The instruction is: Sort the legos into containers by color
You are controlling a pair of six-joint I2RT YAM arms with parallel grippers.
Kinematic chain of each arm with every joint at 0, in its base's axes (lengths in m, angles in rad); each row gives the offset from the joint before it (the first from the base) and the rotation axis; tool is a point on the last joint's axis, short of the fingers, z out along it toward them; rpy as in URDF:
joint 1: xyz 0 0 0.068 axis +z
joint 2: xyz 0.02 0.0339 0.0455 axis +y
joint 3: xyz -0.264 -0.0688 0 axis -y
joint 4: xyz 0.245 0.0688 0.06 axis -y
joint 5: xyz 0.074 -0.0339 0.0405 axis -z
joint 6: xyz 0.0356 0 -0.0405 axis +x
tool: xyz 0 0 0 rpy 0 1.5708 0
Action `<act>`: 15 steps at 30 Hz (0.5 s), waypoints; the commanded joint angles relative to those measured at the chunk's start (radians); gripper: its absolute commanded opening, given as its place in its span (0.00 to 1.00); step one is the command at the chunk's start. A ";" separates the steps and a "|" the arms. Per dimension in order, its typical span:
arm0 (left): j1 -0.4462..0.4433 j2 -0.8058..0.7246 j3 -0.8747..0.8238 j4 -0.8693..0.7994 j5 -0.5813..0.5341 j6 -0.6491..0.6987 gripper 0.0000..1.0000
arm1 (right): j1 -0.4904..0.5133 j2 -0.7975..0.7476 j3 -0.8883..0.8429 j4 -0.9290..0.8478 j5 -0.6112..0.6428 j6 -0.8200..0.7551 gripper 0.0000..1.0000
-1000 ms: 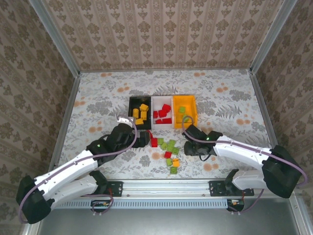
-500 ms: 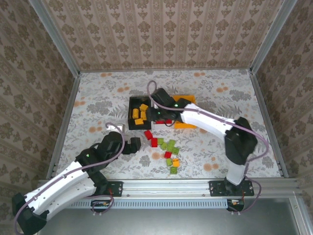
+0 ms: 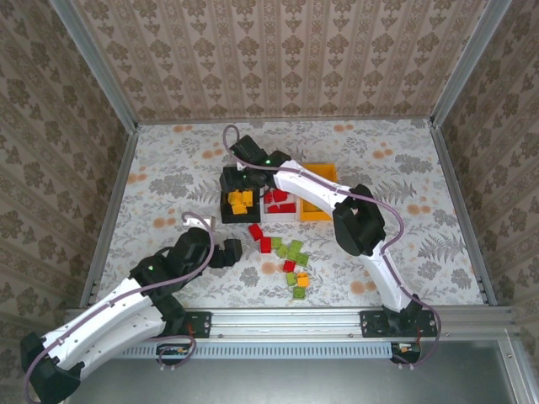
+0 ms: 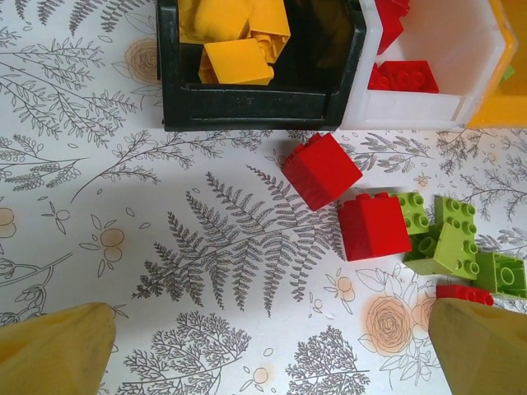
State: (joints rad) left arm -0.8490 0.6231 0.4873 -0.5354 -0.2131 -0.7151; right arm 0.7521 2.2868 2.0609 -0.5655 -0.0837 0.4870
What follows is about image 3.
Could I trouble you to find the black plastic bin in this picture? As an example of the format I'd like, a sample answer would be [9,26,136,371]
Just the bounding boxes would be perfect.
[218,166,263,225]

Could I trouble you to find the black connector bracket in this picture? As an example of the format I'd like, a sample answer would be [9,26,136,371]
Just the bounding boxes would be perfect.
[390,343,422,364]
[156,343,191,365]

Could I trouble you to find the aluminium side rail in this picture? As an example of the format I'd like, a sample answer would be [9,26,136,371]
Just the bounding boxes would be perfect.
[79,125,140,308]
[429,121,499,306]

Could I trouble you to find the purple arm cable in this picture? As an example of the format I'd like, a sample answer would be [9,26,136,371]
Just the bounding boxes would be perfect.
[23,212,216,404]
[221,125,441,371]

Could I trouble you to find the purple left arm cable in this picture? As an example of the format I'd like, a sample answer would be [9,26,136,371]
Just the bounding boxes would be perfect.
[23,212,216,404]

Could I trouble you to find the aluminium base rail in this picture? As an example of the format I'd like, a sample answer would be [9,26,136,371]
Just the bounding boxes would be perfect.
[61,306,517,340]

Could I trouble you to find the aluminium lower frame post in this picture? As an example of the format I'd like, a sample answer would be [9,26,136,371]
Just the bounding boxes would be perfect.
[499,336,539,404]

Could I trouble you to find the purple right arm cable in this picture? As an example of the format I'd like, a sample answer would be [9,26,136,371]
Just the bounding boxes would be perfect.
[221,125,441,371]

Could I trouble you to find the orange plastic bin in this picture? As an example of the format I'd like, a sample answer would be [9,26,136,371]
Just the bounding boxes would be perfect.
[296,162,342,222]

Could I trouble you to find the aluminium upright post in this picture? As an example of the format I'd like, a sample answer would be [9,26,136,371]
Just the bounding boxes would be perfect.
[48,0,140,135]
[429,0,513,130]

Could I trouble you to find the white plastic bin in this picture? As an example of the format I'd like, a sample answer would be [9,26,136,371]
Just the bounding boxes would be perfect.
[259,184,302,223]

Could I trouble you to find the grey slotted cable duct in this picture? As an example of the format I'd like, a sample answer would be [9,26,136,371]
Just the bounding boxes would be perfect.
[113,340,395,360]

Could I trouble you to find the grey metal base sheet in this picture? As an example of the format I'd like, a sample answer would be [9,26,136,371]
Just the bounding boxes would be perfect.
[67,357,523,404]

